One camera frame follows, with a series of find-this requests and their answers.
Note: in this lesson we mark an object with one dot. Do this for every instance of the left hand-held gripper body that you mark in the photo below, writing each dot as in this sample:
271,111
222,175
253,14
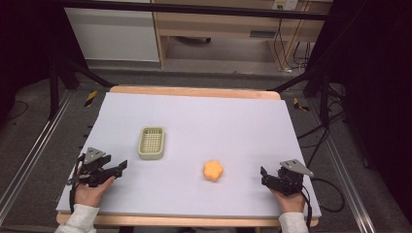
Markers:
94,171

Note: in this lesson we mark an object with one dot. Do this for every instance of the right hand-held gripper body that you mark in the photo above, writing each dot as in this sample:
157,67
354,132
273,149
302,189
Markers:
291,179

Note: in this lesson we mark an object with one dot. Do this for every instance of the person's right hand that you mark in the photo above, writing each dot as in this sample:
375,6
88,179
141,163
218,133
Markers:
291,202

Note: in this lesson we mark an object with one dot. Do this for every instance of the person's left hand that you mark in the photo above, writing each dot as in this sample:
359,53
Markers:
90,194

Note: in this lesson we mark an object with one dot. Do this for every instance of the green plastic basket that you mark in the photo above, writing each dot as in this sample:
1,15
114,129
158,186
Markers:
151,143

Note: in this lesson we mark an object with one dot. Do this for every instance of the orange flower-shaped sponge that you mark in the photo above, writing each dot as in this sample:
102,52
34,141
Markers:
213,170

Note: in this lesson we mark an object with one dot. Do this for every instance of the yellow black striped floor tape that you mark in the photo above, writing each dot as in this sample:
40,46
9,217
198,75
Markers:
90,98
299,105

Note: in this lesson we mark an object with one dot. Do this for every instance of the white foam mat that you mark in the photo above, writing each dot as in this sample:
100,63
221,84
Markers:
200,129

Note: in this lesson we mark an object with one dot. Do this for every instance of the black metal stand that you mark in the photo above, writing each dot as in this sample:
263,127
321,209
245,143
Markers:
320,84
54,87

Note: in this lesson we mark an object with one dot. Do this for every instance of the wooden table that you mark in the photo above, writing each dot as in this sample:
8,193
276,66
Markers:
194,90

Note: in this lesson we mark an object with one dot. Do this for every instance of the white cabinet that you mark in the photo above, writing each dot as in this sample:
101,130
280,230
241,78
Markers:
113,32

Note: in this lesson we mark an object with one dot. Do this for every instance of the wooden desk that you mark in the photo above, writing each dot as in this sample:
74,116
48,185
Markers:
220,26

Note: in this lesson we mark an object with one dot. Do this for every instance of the white power strip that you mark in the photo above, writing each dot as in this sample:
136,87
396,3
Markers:
285,4

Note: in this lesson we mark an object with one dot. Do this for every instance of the metal floor rail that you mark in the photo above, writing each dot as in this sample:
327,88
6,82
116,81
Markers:
32,152
348,187

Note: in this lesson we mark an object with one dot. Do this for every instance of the black horizontal frame bar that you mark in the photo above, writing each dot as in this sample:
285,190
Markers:
194,8

